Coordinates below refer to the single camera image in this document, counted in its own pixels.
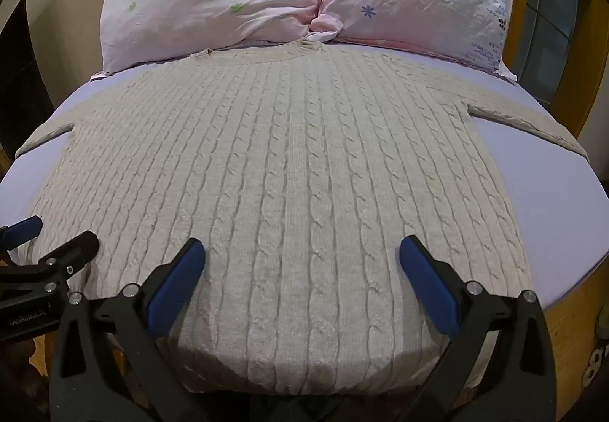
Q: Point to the wooden framed glass door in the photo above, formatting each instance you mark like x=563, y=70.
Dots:
x=552, y=22

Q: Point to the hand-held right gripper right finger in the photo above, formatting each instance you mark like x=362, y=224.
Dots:
x=428, y=284

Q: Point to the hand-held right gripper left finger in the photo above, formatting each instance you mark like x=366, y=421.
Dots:
x=175, y=280

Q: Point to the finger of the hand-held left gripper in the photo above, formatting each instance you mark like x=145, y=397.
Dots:
x=78, y=253
x=23, y=231

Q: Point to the wooden bed frame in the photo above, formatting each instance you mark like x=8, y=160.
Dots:
x=578, y=336

